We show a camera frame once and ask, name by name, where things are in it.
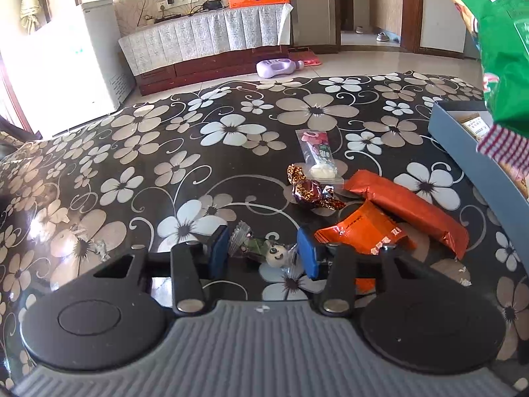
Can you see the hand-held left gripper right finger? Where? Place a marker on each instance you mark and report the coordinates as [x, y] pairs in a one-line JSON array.
[[308, 254]]

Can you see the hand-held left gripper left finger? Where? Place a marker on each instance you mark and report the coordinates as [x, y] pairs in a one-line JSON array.
[[218, 252]]

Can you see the clear panda candy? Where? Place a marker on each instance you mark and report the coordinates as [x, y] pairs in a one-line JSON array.
[[268, 252]]

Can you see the square orange snack packet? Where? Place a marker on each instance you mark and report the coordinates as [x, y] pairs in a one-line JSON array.
[[363, 231]]

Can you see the brown gold candy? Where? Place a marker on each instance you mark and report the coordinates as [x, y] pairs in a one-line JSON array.
[[310, 190]]

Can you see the clear pink bear candy packet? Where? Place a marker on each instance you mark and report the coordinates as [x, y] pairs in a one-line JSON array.
[[318, 153]]

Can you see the long orange bar packet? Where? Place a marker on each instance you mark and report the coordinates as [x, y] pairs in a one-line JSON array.
[[413, 209]]

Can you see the grey-blue cardboard box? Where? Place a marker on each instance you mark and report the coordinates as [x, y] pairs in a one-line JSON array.
[[467, 153]]

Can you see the green snack bag checked ends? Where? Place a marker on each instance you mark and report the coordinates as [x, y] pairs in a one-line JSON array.
[[504, 58]]

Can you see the black floral coffee table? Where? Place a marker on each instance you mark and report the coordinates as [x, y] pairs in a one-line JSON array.
[[136, 223]]

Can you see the small foil scrap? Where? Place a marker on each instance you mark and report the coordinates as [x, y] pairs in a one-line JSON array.
[[100, 248]]

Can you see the dark wooden TV cabinet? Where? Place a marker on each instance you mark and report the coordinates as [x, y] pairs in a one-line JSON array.
[[215, 66]]

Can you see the purple detergent bottle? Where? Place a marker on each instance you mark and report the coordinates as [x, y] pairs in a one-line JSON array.
[[279, 68]]

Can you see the pink floor mat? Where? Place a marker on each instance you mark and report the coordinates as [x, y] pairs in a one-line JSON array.
[[305, 58]]

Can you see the white lace covered cabinet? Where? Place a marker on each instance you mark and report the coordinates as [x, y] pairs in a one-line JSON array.
[[198, 37]]

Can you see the white chest freezer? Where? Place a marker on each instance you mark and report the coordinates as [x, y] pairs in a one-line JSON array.
[[70, 70]]

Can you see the black power strip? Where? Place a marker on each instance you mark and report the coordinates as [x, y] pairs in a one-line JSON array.
[[167, 17]]

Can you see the black power adapter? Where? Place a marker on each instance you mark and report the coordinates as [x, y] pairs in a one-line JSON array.
[[213, 4]]

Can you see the wooden kitchen cabinet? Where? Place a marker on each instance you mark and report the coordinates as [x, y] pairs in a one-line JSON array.
[[386, 8]]

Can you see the beige tied curtain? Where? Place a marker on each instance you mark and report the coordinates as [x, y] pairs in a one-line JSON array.
[[33, 4]]

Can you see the white wall outlet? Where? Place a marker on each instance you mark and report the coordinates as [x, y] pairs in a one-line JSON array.
[[177, 0]]

